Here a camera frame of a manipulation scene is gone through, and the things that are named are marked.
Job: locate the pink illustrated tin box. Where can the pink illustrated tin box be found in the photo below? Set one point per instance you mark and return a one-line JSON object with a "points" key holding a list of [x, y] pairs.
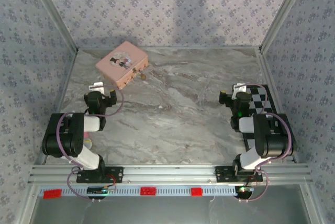
{"points": [[117, 64]]}

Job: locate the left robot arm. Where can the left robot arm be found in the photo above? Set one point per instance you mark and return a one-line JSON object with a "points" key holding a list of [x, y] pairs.
{"points": [[65, 135]]}

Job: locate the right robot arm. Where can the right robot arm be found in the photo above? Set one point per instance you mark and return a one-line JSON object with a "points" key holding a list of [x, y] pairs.
{"points": [[269, 135]]}

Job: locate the black white checkerboard mat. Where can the black white checkerboard mat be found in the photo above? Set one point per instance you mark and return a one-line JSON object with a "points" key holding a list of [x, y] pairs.
{"points": [[257, 98]]}

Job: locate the silver box latch hasp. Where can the silver box latch hasp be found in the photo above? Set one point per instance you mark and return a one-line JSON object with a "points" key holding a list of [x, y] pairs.
{"points": [[135, 71]]}

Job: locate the pink toy microphone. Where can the pink toy microphone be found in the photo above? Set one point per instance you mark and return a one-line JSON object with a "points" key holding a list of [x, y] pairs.
{"points": [[88, 143]]}

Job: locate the small red plastic block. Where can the small red plastic block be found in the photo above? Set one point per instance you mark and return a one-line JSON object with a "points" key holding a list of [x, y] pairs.
{"points": [[196, 192]]}

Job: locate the medium red plastic block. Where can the medium red plastic block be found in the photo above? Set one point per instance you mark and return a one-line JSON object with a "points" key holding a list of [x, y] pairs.
{"points": [[148, 191]]}

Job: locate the wide red plastic block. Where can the wide red plastic block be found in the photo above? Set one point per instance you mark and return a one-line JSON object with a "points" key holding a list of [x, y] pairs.
{"points": [[52, 194]]}

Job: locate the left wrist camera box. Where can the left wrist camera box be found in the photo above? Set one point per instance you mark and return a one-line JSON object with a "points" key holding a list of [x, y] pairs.
{"points": [[96, 87]]}

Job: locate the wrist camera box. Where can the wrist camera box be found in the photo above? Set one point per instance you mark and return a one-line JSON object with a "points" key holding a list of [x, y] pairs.
{"points": [[239, 89], [96, 87]]}

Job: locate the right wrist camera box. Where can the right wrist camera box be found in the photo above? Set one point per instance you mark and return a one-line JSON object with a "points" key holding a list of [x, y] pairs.
{"points": [[239, 89]]}

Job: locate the aluminium left floor rail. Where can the aluminium left floor rail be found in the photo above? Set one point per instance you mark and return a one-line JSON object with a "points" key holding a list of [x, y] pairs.
{"points": [[66, 82]]}

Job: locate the aluminium floor rail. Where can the aluminium floor rail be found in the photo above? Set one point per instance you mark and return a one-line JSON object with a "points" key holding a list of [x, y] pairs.
{"points": [[167, 48], [66, 82], [269, 77]]}

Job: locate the aluminium right floor rail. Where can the aluminium right floor rail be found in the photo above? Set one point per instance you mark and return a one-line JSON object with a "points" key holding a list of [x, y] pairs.
{"points": [[269, 77]]}

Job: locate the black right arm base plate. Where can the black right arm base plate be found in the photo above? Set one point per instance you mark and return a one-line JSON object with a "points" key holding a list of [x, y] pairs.
{"points": [[222, 173]]}

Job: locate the aluminium back floor rail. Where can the aluminium back floor rail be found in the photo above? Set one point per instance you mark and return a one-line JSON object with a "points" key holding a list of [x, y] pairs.
{"points": [[167, 48]]}

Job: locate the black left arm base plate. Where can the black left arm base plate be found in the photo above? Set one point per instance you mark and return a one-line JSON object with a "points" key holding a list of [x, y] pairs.
{"points": [[115, 174]]}

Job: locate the aluminium mounting rail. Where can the aluminium mounting rail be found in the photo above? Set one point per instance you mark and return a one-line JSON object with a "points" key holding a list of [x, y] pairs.
{"points": [[167, 173]]}

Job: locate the aluminium left corner post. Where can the aluminium left corner post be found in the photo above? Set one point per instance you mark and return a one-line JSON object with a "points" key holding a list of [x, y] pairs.
{"points": [[52, 12]]}

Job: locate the aluminium corner post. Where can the aluminium corner post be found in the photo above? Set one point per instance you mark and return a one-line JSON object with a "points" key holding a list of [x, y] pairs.
{"points": [[52, 12], [285, 12]]}

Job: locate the aluminium right corner post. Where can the aluminium right corner post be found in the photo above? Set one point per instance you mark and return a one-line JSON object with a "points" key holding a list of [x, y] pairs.
{"points": [[285, 12]]}

